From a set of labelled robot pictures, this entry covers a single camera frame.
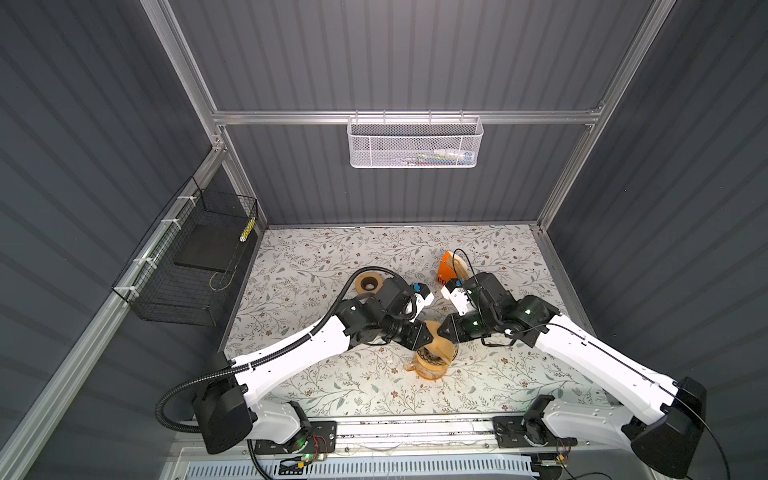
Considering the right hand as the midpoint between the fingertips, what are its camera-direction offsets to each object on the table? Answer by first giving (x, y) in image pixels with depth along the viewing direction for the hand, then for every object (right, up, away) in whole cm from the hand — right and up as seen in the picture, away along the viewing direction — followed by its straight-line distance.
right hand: (441, 334), depth 73 cm
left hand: (-2, -1, -2) cm, 3 cm away
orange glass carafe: (-3, -14, +10) cm, 17 cm away
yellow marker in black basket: (-53, +27, +9) cm, 60 cm away
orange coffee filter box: (+6, +15, +23) cm, 28 cm away
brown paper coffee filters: (+11, +16, +25) cm, 31 cm away
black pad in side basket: (-59, +22, +3) cm, 63 cm away
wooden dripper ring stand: (-3, -7, -1) cm, 8 cm away
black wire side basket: (-64, +15, -1) cm, 66 cm away
